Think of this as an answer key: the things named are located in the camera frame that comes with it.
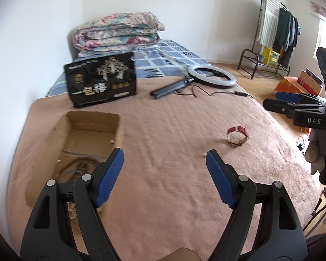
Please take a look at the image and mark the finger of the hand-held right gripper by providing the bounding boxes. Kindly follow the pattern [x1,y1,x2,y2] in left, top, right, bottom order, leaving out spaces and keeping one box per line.
[263,99,326,115]
[275,92,326,106]

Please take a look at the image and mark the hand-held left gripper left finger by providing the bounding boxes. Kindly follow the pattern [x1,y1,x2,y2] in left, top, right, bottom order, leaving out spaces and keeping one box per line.
[20,147,125,261]

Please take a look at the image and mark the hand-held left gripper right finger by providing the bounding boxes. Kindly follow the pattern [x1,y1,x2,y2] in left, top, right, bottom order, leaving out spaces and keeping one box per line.
[206,149,308,261]

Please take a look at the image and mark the blue bangle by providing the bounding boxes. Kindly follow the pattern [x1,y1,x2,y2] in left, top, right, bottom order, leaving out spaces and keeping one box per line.
[62,169,83,181]

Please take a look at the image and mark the long wooden bead necklace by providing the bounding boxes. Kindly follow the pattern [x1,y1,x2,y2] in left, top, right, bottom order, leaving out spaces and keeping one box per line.
[54,156,101,183]

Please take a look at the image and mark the red strap wristwatch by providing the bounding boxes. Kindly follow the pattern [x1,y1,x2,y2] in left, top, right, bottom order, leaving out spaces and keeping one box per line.
[227,126,249,147]

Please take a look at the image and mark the cardboard box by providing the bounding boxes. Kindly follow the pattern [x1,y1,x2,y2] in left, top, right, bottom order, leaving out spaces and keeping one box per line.
[25,111,120,236]

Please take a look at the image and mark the person's right hand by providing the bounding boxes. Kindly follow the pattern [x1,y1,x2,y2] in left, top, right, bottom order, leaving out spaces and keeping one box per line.
[305,129,326,172]

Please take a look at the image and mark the brown box with dark lid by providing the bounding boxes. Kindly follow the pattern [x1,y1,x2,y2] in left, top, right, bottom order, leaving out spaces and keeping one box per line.
[299,69,324,95]

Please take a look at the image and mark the yellow crate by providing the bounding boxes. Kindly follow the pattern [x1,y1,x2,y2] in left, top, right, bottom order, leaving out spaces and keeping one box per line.
[261,47,280,66]

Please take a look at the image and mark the black clothes rack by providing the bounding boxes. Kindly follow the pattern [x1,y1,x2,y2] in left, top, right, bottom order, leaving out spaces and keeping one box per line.
[238,0,299,79]

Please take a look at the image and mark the dark hanging clothes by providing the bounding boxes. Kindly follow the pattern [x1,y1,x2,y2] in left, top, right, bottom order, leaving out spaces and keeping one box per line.
[272,8,299,66]

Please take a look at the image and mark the brown blanket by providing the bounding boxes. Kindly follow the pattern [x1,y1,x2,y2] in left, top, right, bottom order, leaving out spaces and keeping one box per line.
[7,80,322,261]

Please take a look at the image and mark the window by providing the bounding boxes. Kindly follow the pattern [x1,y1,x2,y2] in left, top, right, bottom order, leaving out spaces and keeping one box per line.
[314,16,326,60]

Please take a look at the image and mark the striped hanging cloth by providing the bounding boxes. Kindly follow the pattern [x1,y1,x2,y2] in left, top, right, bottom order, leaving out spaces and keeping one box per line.
[257,0,280,45]

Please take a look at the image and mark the metal floor stand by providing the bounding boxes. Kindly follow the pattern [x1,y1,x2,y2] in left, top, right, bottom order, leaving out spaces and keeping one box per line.
[304,187,326,233]

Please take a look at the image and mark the floral curtain valance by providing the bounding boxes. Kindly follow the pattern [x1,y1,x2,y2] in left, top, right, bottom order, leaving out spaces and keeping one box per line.
[310,1,326,23]

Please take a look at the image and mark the black printed box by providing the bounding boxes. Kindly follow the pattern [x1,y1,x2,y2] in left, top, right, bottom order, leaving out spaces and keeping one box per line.
[64,52,138,109]

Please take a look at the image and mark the black folded tripod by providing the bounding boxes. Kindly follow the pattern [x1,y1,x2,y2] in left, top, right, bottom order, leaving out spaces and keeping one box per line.
[150,77,196,98]

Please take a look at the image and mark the blue checked bedsheet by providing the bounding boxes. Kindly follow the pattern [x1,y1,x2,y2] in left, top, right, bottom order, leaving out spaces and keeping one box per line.
[46,39,207,97]

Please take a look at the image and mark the folded floral quilt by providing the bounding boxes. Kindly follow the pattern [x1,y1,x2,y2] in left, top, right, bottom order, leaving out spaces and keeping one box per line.
[73,12,166,53]

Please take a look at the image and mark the black ring light cable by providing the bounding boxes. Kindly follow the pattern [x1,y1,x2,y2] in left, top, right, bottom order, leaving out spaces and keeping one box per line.
[179,85,253,99]

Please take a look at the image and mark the white ring light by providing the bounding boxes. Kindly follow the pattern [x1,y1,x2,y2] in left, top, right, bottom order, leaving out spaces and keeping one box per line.
[187,65,237,87]

